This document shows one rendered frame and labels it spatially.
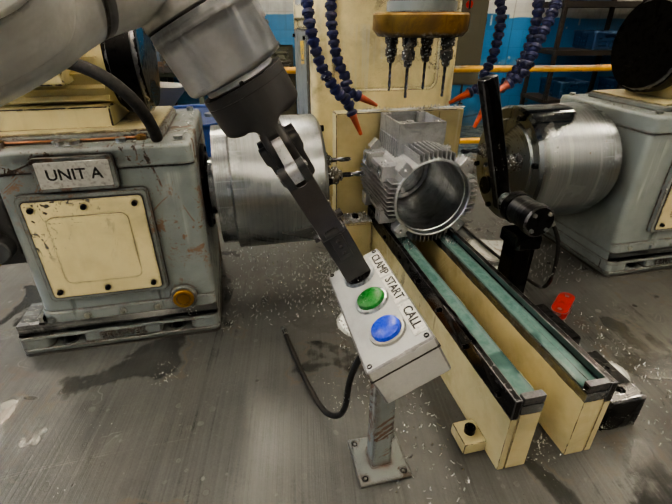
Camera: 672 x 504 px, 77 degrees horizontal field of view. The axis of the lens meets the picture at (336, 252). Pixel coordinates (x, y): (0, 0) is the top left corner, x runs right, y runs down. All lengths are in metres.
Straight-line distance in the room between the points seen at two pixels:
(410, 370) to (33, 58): 0.35
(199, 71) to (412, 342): 0.28
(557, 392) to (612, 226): 0.54
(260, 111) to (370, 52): 0.75
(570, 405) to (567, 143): 0.52
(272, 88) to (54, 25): 0.15
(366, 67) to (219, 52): 0.77
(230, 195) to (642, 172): 0.82
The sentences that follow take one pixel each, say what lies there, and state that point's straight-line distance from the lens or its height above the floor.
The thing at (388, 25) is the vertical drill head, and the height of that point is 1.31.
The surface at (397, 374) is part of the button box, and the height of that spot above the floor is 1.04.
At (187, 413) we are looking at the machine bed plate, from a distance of 0.73.
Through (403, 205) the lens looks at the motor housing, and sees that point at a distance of 1.01.
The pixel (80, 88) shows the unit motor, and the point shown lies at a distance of 0.79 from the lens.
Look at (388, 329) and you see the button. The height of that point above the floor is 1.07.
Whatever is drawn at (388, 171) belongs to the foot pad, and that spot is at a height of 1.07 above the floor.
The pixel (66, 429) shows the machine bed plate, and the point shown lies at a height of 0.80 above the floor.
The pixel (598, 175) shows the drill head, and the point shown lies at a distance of 1.03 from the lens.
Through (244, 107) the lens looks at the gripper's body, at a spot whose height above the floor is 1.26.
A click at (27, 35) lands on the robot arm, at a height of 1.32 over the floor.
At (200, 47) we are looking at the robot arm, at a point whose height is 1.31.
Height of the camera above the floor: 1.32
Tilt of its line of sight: 29 degrees down
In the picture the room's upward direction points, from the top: straight up
